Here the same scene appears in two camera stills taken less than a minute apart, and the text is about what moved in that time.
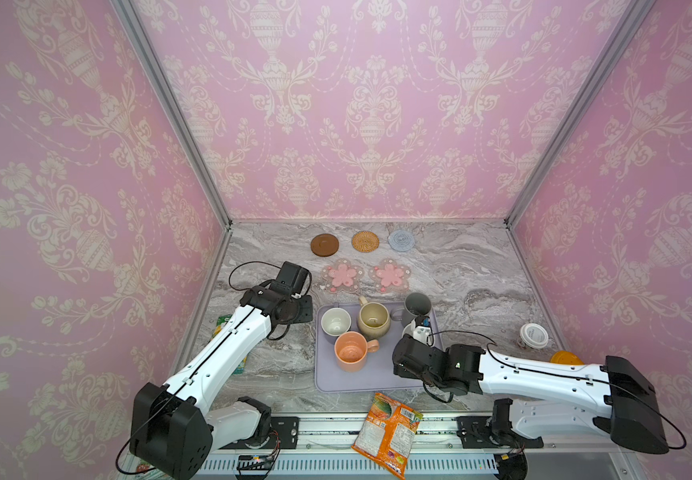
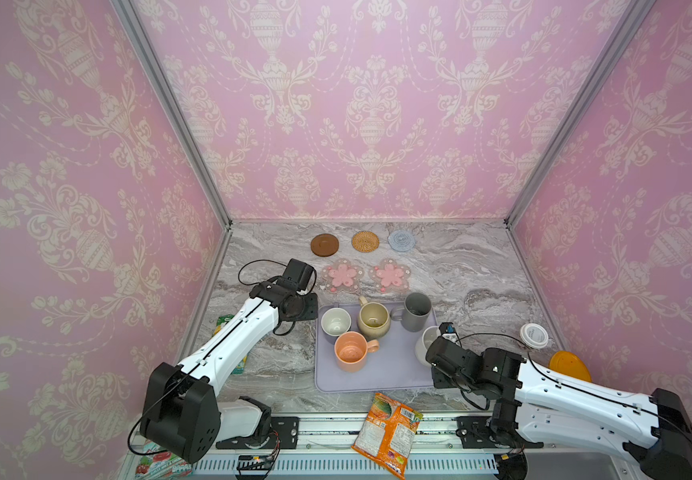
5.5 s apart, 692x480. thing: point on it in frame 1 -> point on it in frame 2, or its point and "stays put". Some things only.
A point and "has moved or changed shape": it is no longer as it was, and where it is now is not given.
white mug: [409, 328] has moved or changed shape
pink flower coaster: [341, 276] stays put
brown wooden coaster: [324, 245] stays put
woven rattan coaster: [365, 241] stays put
